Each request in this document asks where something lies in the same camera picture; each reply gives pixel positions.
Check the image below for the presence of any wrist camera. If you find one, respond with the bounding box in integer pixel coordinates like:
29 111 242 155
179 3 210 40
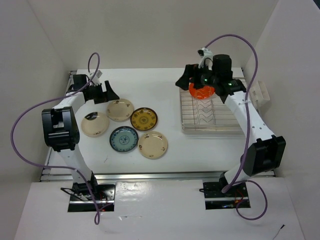
87 70 103 86
197 47 213 69

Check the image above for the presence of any beige plate with green brushstroke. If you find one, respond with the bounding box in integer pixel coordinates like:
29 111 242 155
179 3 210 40
81 111 109 138

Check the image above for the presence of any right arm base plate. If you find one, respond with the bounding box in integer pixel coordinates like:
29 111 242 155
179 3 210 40
199 178 251 210

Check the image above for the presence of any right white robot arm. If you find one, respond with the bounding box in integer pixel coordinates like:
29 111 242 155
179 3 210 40
175 54 286 197

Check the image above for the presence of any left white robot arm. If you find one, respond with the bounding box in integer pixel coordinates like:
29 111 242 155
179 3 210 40
41 71 120 200

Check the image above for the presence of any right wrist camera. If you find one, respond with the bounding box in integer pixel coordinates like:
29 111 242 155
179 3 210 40
197 47 213 69

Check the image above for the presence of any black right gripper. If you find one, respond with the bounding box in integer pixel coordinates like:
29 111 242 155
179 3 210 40
175 62 219 91

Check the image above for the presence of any beige plate with flower motifs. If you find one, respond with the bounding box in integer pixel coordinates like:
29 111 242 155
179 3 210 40
137 131 168 159

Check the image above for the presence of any orange plastic plate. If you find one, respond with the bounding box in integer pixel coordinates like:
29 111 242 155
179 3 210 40
188 83 215 100

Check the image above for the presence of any yellow plate with dark rim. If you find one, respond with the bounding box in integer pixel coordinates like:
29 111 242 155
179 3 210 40
130 107 158 132

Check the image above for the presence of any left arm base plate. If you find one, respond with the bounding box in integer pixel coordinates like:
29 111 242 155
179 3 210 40
59 181 117 213

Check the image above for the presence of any blue floral plate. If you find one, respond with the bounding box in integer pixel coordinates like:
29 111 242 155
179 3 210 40
109 126 139 153

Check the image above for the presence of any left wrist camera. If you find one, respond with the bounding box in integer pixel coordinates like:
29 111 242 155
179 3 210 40
87 70 103 86

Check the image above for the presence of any aluminium frame rail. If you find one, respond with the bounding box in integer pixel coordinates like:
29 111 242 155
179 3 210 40
39 70 276 183

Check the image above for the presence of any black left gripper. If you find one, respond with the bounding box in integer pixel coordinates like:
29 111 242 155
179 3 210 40
86 80 120 104

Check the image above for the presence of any wire dish rack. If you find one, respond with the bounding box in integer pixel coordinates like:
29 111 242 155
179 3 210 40
179 89 244 137

